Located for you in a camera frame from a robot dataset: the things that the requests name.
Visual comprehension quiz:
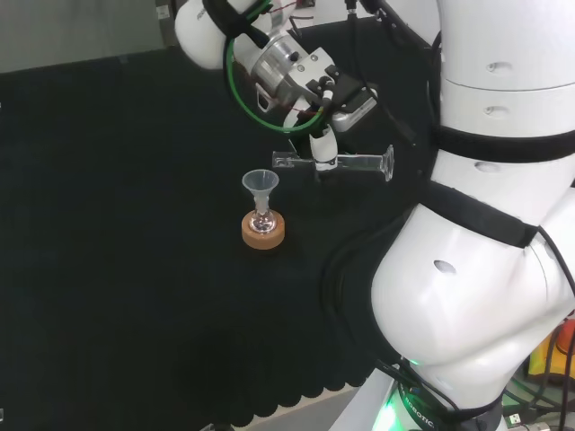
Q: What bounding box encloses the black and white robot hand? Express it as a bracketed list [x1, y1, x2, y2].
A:
[286, 46, 379, 181]

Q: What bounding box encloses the clear glass graduated cylinder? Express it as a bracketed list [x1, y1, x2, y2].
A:
[271, 144, 397, 183]

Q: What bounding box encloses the small glass round-bottom flask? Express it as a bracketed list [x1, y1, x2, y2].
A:
[250, 203, 276, 235]

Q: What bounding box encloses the clear plastic funnel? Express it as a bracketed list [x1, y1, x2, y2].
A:
[241, 169, 281, 212]

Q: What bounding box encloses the black bench cloth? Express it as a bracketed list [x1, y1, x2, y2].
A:
[0, 22, 444, 428]

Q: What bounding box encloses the yellow emergency stop button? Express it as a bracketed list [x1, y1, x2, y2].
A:
[526, 313, 575, 377]

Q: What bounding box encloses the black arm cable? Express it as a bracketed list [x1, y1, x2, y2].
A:
[343, 0, 447, 152]

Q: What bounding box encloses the cork ring stand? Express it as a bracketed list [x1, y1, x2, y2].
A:
[240, 210, 287, 250]

